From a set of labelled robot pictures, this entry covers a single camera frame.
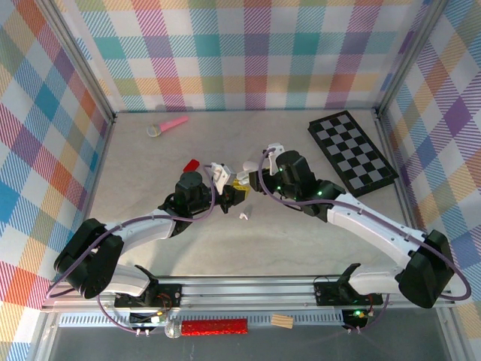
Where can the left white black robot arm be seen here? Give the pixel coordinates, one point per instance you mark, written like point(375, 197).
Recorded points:
point(143, 227)

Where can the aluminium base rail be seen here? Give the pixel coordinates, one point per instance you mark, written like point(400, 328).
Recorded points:
point(244, 291)

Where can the black grey chessboard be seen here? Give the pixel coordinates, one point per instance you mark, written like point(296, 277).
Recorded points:
point(349, 146)

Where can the aluminium frame post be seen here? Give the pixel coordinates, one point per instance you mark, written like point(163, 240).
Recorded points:
point(77, 56)
point(409, 56)

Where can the small red block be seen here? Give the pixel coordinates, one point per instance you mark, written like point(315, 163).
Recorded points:
point(191, 165)

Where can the aluminium side rail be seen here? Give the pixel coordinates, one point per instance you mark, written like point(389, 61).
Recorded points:
point(97, 169)
point(391, 150)

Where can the red glitter microphone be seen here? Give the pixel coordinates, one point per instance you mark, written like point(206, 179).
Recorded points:
point(214, 327)

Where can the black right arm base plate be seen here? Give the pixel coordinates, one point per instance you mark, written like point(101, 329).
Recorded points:
point(327, 291)

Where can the small wooden piece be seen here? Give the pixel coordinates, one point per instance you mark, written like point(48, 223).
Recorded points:
point(282, 321)

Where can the small controller board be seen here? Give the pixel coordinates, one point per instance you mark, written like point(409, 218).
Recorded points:
point(146, 319)
point(355, 314)

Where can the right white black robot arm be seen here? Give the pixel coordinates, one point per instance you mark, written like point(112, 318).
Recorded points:
point(368, 225)

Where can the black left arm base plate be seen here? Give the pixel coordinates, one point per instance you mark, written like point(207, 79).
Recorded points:
point(169, 293)

